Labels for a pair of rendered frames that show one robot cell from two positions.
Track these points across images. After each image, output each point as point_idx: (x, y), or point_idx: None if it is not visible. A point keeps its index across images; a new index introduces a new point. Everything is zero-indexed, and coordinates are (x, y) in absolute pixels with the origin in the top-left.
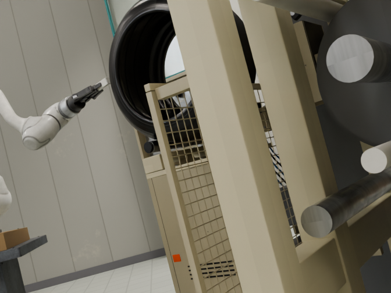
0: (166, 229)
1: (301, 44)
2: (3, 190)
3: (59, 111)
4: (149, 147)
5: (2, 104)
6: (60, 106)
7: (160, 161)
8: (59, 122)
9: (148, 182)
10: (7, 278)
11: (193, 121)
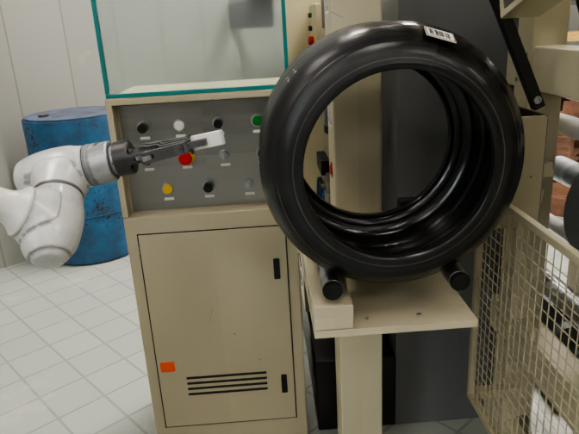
0: (154, 326)
1: (534, 147)
2: None
3: (84, 174)
4: (337, 293)
5: None
6: (91, 164)
7: (352, 316)
8: (84, 197)
9: (131, 255)
10: None
11: (438, 267)
